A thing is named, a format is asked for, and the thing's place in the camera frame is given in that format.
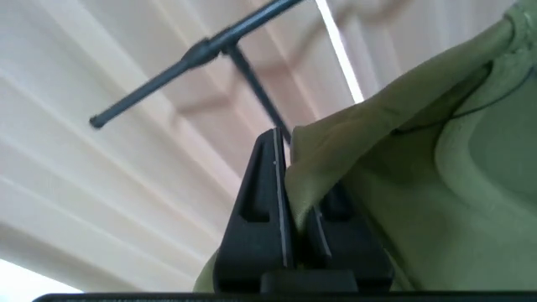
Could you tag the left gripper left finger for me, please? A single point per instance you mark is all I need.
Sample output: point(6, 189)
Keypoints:
point(251, 243)

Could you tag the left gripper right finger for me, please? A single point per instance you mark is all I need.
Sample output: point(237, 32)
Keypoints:
point(348, 247)

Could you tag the green printed T-shirt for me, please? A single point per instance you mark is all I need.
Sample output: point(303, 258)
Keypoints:
point(419, 189)

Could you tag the black clothes rack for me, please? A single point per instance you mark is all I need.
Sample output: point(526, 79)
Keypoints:
point(201, 52)

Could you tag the beige curtain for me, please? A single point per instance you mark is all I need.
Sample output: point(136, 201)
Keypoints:
point(105, 189)

